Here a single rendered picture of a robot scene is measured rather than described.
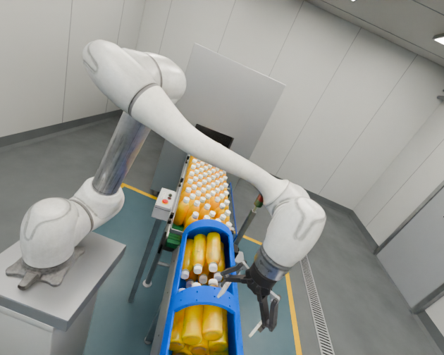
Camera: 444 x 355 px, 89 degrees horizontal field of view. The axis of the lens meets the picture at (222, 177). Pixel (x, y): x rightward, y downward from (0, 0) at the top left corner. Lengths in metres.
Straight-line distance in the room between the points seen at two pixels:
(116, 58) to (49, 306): 0.80
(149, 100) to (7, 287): 0.81
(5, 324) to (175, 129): 0.98
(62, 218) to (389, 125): 5.71
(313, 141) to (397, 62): 2.01
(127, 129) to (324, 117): 4.87
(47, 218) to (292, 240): 0.74
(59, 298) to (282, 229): 0.80
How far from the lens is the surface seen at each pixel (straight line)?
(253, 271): 0.64
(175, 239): 1.52
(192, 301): 0.92
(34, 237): 0.94
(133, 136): 0.80
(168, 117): 0.54
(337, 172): 5.85
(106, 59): 0.61
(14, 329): 1.24
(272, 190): 0.65
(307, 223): 0.52
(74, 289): 1.05
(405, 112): 5.97
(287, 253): 0.55
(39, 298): 1.05
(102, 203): 0.99
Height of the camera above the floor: 1.95
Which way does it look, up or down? 25 degrees down
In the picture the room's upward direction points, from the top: 25 degrees clockwise
